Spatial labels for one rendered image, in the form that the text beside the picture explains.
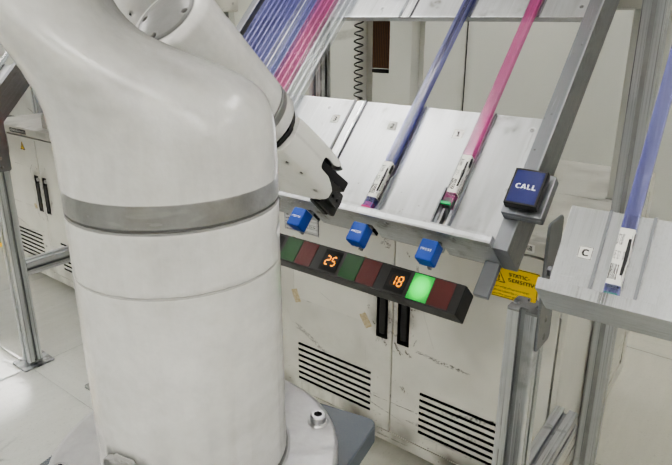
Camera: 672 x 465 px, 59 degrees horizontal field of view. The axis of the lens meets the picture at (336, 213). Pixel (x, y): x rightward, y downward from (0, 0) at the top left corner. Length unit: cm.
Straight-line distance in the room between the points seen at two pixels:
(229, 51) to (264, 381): 31
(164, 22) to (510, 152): 48
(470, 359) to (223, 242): 96
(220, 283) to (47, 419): 149
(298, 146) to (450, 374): 75
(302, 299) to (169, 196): 115
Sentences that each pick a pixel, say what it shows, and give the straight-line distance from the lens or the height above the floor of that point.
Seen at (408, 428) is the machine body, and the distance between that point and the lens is 140.
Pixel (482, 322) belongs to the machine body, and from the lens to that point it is 118.
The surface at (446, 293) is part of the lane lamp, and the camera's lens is 76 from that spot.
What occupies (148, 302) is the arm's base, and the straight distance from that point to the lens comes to 32.
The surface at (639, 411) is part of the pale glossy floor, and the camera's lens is 183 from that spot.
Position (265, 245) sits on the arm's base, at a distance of 33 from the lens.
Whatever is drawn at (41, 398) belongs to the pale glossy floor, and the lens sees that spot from 187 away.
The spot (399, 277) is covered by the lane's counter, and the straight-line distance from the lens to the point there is 79.
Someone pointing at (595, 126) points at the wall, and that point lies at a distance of 273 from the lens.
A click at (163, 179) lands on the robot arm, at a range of 29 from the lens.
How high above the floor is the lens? 99
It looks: 18 degrees down
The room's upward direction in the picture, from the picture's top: straight up
